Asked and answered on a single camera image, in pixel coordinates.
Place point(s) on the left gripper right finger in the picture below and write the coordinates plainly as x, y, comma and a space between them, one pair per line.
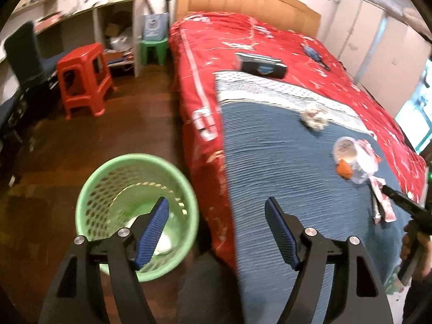
357, 295

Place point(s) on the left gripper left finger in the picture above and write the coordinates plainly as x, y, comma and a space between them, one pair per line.
76, 294

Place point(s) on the pink snack bag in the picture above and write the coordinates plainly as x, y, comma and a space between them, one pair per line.
382, 208

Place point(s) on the clear dome plastic cup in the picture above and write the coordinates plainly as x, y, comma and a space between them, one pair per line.
366, 162

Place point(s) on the paper ball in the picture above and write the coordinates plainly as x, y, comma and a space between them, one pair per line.
315, 119

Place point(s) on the person right hand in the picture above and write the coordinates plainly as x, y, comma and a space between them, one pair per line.
415, 255

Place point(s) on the window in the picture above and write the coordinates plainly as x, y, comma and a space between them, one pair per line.
414, 118

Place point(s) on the green plastic waste basket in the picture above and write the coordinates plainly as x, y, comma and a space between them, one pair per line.
128, 186

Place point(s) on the blue ribbed blanket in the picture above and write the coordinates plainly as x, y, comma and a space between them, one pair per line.
270, 152

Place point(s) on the white wardrobe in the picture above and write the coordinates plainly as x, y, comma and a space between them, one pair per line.
380, 53

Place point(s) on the blue toy on bed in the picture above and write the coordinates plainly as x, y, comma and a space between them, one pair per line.
314, 55

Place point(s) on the red plastic stool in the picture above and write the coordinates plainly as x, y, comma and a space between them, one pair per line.
84, 79

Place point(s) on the black office chair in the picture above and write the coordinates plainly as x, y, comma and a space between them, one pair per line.
35, 73

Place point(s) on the black rectangular box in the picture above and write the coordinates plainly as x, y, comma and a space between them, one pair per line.
263, 66

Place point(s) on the green small stool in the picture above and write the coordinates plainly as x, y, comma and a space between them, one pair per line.
158, 48

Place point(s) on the white desk with shelves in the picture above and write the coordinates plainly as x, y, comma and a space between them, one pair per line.
83, 27

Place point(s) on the blue paper bag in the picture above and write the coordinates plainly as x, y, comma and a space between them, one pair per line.
155, 27

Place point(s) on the red patterned duvet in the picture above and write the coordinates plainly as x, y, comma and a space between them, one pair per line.
204, 43

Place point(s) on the wooden headboard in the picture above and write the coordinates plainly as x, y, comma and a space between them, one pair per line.
291, 15

